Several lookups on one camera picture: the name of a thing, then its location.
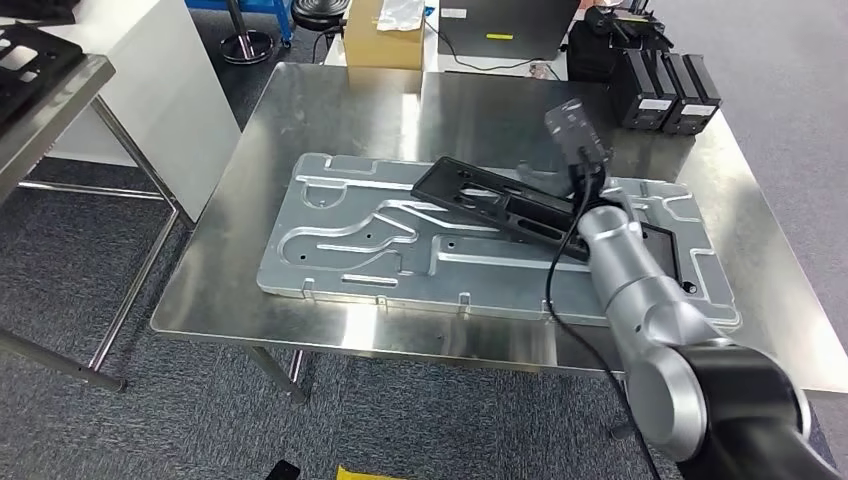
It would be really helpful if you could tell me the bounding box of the black plastic plate frame part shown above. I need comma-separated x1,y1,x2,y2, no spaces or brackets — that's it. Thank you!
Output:
410,155,685,287

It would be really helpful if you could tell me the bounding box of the stainless steel workbench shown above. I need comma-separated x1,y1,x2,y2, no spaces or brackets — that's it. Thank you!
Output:
150,61,848,407

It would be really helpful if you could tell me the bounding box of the aluminium fixture plate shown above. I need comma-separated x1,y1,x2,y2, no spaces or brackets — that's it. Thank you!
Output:
256,152,742,329

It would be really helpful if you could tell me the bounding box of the brown cardboard box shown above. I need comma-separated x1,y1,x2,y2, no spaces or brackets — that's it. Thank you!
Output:
343,0,425,71

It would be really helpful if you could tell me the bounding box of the clear plastic bag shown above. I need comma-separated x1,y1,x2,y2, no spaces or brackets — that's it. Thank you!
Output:
376,0,427,33

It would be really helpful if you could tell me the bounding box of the black laptop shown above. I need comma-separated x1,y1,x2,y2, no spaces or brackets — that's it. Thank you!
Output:
437,0,583,62

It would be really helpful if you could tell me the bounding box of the black device with yellow tag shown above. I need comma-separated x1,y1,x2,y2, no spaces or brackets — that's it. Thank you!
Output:
568,3,674,84

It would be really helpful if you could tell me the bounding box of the black round stool seat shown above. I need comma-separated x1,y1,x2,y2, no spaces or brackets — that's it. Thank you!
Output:
291,0,350,32

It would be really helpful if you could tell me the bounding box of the dark round stand base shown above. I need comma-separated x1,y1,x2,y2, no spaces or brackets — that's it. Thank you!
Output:
219,0,275,66

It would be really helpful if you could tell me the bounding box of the stainless steel side table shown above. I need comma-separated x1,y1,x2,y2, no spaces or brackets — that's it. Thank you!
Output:
0,52,181,393

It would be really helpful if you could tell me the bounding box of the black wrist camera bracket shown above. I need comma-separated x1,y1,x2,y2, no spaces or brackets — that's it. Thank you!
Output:
566,158,607,203

